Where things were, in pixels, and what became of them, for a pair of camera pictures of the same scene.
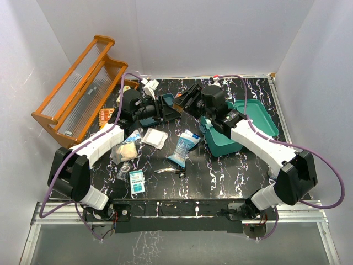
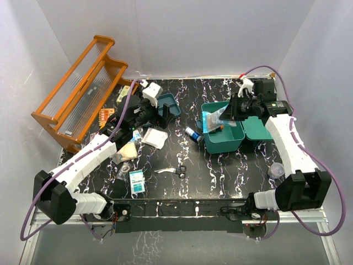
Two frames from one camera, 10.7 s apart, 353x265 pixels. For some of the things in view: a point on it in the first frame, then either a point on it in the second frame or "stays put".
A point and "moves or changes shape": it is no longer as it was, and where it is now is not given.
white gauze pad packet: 155,138 stays put
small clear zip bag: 123,170 stays put
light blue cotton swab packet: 187,139 moves or changes shape
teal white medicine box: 137,181 stays put
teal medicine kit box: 221,144 stays put
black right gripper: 182,101 -> 231,111
